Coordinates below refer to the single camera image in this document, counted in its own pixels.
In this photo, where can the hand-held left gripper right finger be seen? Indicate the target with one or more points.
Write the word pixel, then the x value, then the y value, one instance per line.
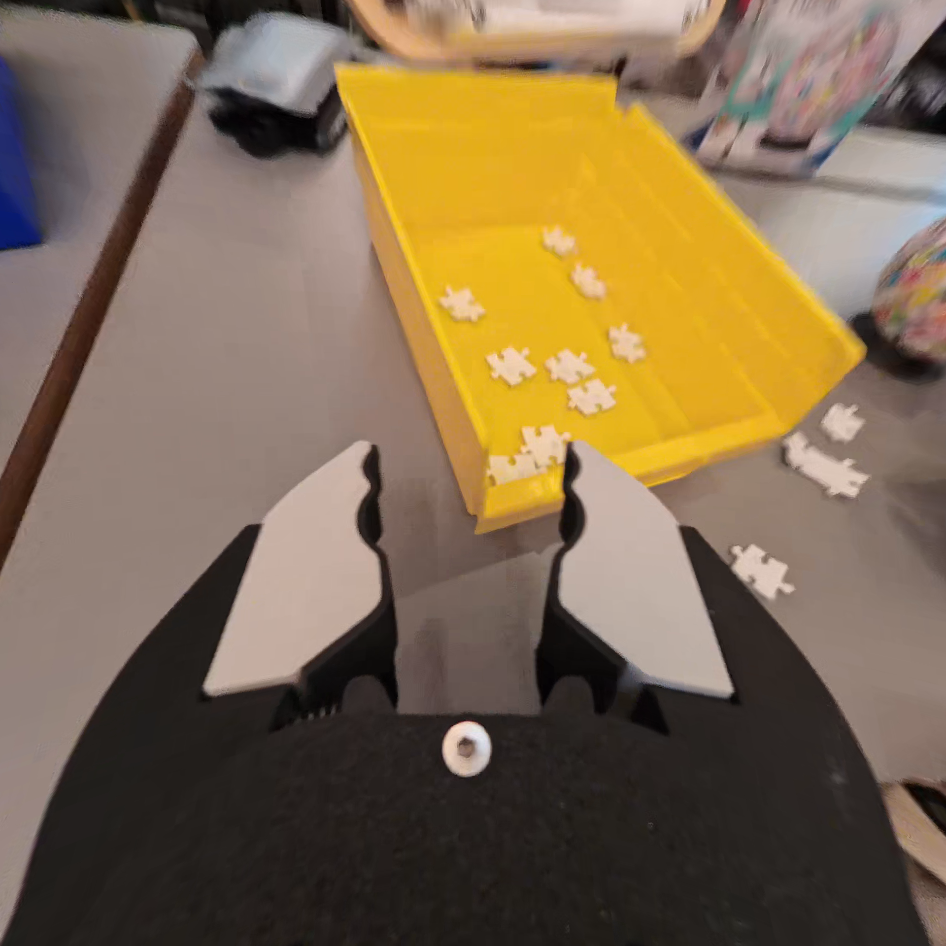
pixel 635 584

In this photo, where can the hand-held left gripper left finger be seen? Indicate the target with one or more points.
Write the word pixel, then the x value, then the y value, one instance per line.
pixel 303 584

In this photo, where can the white double jigsaw piece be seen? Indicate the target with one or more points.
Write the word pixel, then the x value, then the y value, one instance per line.
pixel 824 465

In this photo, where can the group of white jigsaw pieces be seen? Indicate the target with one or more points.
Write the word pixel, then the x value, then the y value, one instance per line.
pixel 510 366

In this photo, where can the black ball stand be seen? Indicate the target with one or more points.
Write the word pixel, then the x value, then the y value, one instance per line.
pixel 894 362

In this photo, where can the colourful puzzle ball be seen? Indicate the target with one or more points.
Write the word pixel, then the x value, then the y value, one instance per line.
pixel 916 295

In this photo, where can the yellow box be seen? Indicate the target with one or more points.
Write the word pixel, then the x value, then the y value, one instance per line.
pixel 480 185

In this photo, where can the grey black device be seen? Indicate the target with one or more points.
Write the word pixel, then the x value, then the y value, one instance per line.
pixel 273 81

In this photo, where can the blue plastic bin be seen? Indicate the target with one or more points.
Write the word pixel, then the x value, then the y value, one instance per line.
pixel 15 162

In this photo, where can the colourful cardboard toy box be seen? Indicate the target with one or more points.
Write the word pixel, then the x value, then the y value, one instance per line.
pixel 798 81

